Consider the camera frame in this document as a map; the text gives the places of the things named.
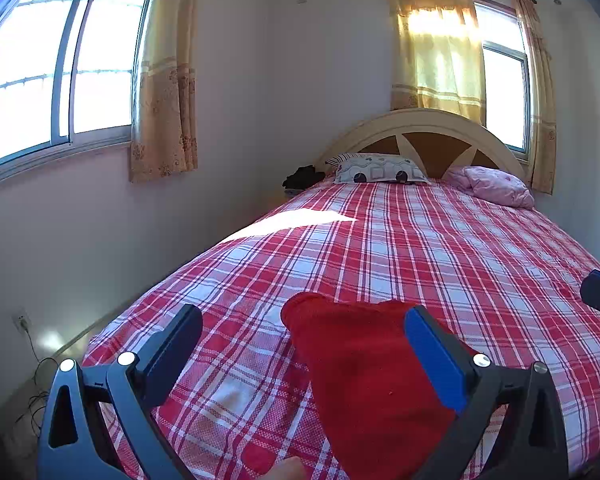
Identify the yellow curtain of headboard window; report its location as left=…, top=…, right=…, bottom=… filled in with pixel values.
left=515, top=0, right=557, bottom=195
left=388, top=0, right=486, bottom=126

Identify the pink folded quilt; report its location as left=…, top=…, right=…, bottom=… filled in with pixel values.
left=442, top=166, right=534, bottom=209

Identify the large side window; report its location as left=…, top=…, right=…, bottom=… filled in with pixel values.
left=0, top=0, right=149, bottom=181

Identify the cream wooden headboard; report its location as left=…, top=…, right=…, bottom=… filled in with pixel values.
left=314, top=108, right=526, bottom=180

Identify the red plaid bed sheet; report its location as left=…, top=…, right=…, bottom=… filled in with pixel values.
left=84, top=180, right=600, bottom=479

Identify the black cable on floor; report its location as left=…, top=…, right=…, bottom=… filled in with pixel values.
left=12, top=324, right=60, bottom=439

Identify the yellow curtain left of headboard window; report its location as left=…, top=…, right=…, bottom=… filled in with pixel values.
left=388, top=0, right=486, bottom=126

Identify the headboard side window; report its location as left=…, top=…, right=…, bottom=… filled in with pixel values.
left=476, top=1, right=530, bottom=159

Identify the red knitted sweater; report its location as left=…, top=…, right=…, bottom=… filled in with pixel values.
left=280, top=292, right=455, bottom=479

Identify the yellow curtain right of headboard window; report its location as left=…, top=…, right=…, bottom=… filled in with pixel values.
left=515, top=0, right=557, bottom=195

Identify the grey patterned pillow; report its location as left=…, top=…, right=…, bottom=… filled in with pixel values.
left=325, top=153, right=428, bottom=184

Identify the left hand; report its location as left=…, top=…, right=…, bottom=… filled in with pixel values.
left=258, top=457, right=308, bottom=480

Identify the yellow side window curtain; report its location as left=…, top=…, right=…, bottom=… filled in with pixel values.
left=130, top=0, right=198, bottom=183

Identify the black clothing pile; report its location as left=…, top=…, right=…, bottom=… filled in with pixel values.
left=283, top=165, right=326, bottom=191

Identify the white wall socket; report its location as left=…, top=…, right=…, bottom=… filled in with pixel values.
left=12, top=309, right=31, bottom=334

